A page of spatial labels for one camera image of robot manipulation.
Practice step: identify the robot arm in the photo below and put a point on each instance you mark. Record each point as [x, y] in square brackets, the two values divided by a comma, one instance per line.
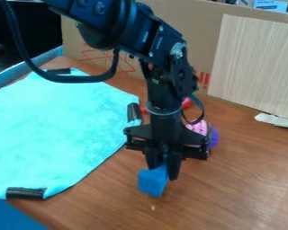
[150, 33]

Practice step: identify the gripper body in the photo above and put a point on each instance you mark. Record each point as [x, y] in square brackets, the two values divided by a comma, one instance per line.
[166, 131]

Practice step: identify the pink and purple toy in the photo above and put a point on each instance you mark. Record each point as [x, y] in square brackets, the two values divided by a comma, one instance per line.
[208, 131]

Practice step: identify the cardboard box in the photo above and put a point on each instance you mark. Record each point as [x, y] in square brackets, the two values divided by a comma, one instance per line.
[198, 33]

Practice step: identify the blue box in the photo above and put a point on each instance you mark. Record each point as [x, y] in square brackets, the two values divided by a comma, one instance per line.
[152, 182]

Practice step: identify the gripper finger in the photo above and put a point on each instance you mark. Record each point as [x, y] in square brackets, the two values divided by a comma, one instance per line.
[154, 160]
[173, 166]

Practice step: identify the cyan cloth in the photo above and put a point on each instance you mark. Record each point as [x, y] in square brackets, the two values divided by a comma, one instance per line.
[50, 128]

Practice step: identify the white board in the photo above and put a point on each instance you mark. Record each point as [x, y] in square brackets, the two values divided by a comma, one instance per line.
[256, 63]

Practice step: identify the white paper scrap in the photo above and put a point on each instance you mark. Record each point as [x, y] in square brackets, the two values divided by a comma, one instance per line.
[276, 120]

